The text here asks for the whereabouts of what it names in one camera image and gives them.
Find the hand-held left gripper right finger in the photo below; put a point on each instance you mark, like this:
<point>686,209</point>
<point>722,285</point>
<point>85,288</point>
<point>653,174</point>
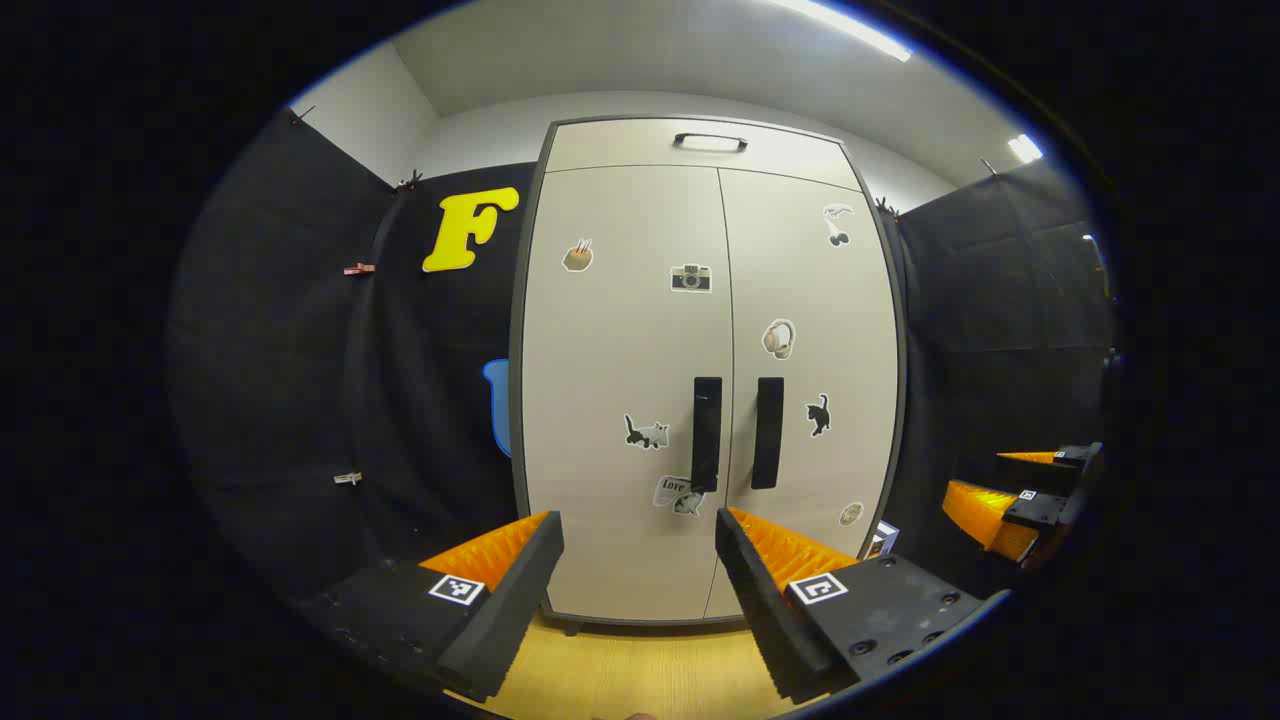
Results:
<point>765,620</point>

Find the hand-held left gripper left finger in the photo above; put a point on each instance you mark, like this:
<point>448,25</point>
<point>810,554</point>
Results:
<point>500,620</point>

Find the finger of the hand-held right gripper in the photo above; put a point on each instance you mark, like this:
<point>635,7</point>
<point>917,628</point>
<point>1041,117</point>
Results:
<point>985,510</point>
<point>1075,457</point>

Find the white cabinet door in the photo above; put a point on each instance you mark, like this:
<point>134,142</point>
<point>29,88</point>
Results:
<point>620,350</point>
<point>850,330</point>

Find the white double-door shoe cabinet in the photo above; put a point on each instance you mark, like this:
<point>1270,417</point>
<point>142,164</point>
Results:
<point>516,380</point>

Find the white printed box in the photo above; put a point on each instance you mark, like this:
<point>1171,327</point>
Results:
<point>885,538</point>

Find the short ceiling light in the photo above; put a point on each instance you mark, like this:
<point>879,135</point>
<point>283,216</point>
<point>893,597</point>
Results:
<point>1024,148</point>

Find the black backdrop cloth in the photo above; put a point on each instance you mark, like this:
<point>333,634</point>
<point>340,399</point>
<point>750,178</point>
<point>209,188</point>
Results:
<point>280,350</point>

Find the pink clip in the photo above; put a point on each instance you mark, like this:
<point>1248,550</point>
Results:
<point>358,268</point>

